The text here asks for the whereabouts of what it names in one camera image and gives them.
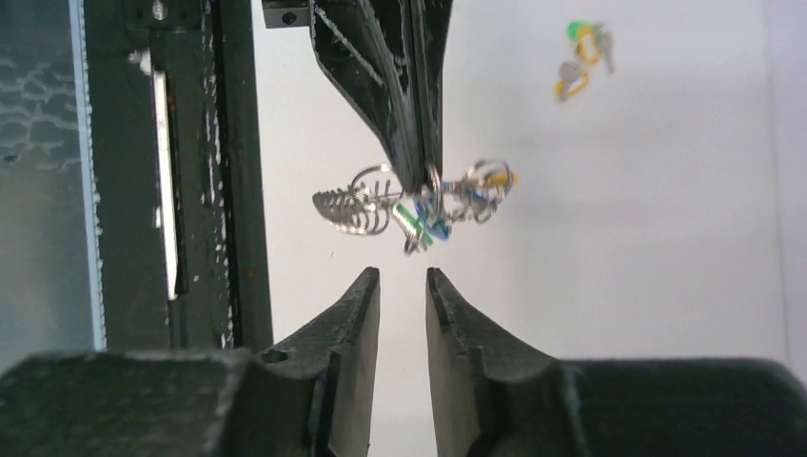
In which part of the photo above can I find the blue key tag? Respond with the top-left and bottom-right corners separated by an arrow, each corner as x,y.
413,182 -> 489,241

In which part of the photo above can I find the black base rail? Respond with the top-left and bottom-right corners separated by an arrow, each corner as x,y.
81,1 -> 273,351

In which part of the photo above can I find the metal chain keyring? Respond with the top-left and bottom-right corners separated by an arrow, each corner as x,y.
312,159 -> 516,243

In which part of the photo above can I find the white toothed cable strip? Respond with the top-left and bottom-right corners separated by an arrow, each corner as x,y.
69,0 -> 107,351

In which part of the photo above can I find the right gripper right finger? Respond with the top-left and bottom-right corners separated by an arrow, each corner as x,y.
425,268 -> 806,456

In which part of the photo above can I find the yellow key tag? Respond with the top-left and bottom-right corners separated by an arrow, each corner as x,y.
483,172 -> 519,187

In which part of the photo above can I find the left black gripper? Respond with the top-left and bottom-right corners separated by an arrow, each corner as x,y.
262,0 -> 453,193

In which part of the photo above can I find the orange tagged key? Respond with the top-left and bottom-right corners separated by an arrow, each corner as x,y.
555,61 -> 589,102

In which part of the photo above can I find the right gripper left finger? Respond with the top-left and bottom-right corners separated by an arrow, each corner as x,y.
1,268 -> 380,456

